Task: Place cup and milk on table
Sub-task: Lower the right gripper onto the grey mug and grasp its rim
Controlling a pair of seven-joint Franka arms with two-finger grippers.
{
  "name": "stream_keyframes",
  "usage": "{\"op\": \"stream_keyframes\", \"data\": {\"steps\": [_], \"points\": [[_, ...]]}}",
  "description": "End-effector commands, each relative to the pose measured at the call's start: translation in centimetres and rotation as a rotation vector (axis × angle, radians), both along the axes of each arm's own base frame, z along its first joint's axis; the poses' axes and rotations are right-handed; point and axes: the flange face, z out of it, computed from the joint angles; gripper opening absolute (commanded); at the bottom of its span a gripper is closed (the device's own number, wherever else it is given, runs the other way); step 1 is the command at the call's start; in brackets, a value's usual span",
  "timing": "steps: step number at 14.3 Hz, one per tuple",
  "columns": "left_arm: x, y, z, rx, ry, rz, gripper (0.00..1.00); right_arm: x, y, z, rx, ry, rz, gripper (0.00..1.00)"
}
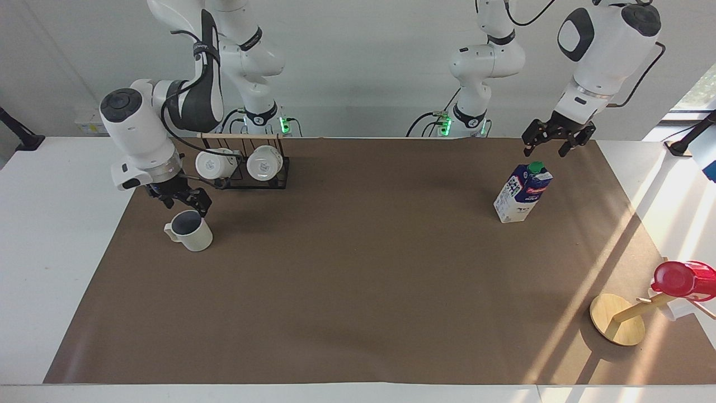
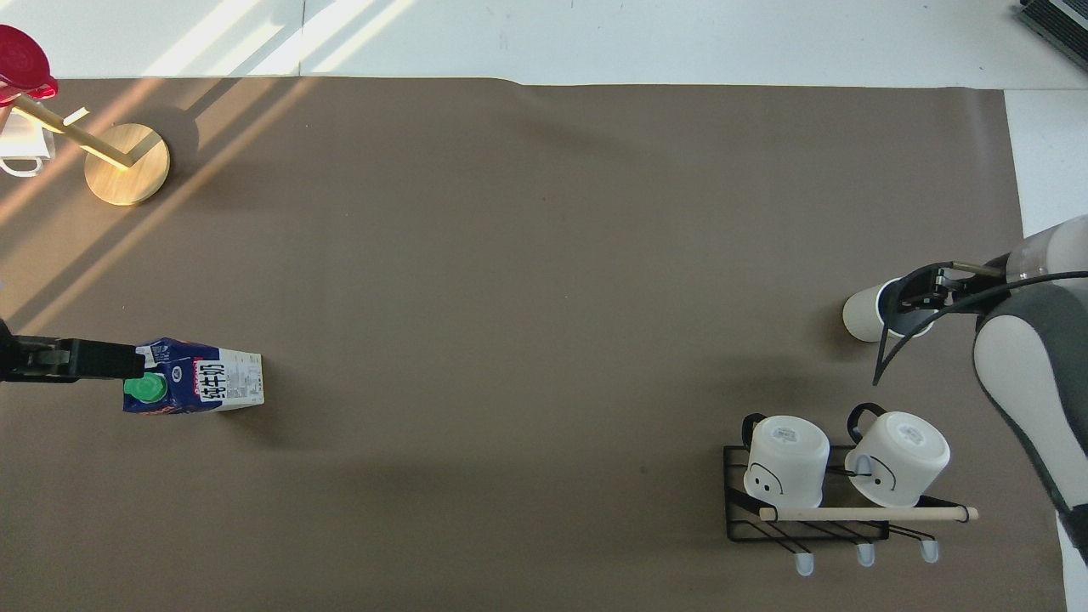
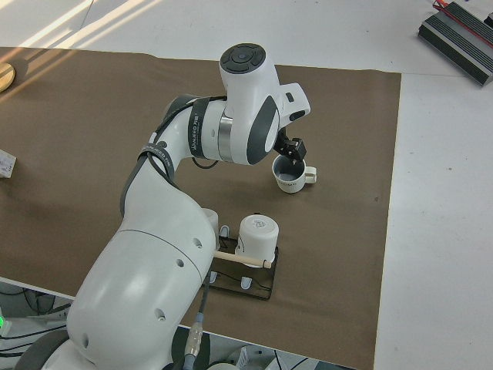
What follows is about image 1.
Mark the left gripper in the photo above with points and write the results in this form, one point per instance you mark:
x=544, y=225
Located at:
x=568, y=121

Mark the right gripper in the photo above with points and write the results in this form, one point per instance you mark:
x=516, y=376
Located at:
x=168, y=187

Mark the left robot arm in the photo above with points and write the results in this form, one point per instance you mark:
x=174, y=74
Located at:
x=598, y=50

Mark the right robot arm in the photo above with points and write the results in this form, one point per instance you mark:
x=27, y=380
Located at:
x=140, y=131

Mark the cream cup with dark inside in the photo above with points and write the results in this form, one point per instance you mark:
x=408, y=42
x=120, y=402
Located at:
x=193, y=235

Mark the blue and white milk carton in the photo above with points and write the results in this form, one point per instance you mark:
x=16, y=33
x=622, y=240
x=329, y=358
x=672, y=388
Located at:
x=517, y=196

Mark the red cup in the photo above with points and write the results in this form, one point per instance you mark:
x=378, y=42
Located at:
x=679, y=279

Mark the white mug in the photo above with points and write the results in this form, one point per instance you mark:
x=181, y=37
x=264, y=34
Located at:
x=215, y=164
x=264, y=163

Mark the black stand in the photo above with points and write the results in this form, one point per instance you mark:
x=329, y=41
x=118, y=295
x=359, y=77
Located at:
x=25, y=140
x=685, y=143

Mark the blue object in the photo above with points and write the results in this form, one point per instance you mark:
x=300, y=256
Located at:
x=706, y=159

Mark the wooden mug tree stand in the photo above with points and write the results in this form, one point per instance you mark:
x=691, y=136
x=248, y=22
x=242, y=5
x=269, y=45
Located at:
x=615, y=319

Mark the white wall socket box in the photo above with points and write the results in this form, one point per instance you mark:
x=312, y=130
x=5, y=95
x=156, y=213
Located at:
x=89, y=124

